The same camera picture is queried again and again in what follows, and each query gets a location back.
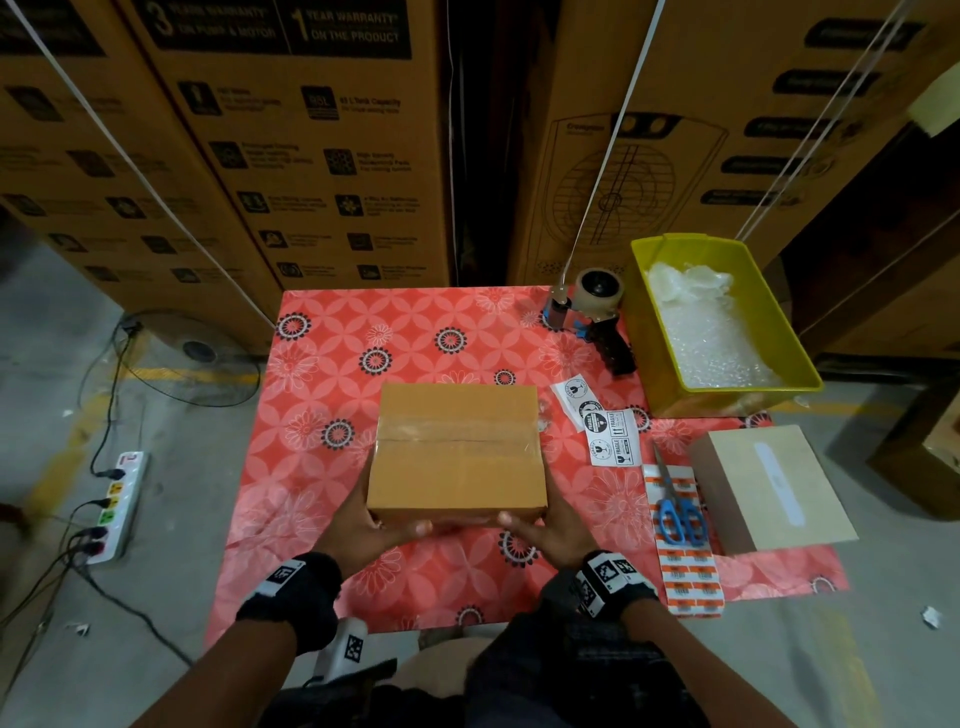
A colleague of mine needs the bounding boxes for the person's right hand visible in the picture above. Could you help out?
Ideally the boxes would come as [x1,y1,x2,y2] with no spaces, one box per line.
[495,477,606,573]

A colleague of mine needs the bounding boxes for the person's left hand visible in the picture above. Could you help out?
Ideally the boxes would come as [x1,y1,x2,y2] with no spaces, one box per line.
[310,477,438,584]

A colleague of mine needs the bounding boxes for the black-white fragile sticker sheet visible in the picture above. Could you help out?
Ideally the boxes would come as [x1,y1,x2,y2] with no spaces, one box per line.
[580,406,645,471]

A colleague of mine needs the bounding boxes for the packaged blue scissors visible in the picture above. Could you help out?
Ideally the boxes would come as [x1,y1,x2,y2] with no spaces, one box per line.
[640,456,729,621]

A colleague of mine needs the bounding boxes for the small cardboard box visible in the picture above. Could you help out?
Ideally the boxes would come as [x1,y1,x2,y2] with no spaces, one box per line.
[364,379,552,524]

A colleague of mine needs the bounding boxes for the tape dispenser with tape roll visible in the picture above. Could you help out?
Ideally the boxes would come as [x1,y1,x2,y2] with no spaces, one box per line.
[541,267,641,378]

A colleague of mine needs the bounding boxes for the bubble wrap bundle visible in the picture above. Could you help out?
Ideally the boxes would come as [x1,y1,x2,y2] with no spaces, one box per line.
[646,261,783,393]

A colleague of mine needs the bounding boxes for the person's left forearm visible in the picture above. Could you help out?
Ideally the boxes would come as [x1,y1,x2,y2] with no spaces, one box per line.
[132,618,305,728]

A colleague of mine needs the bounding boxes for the person's right forearm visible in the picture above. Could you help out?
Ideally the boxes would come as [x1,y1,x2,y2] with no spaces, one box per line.
[619,597,800,728]

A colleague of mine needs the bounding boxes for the person's dark clothing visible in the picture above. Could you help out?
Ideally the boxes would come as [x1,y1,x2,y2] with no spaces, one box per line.
[258,604,719,728]

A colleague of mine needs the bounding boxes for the flat brown cardboard box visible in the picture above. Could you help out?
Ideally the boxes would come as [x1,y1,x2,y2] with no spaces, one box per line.
[687,423,863,558]

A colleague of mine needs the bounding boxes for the stack of Crompton cartons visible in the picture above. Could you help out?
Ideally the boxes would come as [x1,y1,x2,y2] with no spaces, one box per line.
[0,0,960,354]

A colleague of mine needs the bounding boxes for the black wristband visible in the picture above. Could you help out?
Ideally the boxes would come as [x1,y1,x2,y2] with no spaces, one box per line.
[565,547,663,626]
[234,549,345,656]

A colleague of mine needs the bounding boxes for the orange floral tablecloth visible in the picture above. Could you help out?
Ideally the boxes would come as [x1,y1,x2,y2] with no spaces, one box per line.
[204,283,854,651]

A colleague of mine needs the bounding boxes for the yellow plastic bin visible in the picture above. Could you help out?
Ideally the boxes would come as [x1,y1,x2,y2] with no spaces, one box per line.
[621,231,828,423]

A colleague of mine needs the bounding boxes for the white power strip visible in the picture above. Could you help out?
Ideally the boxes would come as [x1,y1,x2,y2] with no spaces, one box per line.
[81,448,150,569]

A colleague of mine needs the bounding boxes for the small brown floor carton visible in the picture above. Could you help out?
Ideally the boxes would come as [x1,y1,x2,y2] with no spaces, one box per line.
[868,390,960,524]

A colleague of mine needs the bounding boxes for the pale yellow paper slip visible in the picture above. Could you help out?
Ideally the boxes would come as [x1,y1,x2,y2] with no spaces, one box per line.
[906,60,960,141]

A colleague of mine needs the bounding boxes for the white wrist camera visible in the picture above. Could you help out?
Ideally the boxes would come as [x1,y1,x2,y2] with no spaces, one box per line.
[321,616,372,678]

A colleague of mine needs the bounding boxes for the wire-guard floor fan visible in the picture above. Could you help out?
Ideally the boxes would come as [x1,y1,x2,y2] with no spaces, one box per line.
[115,309,266,411]

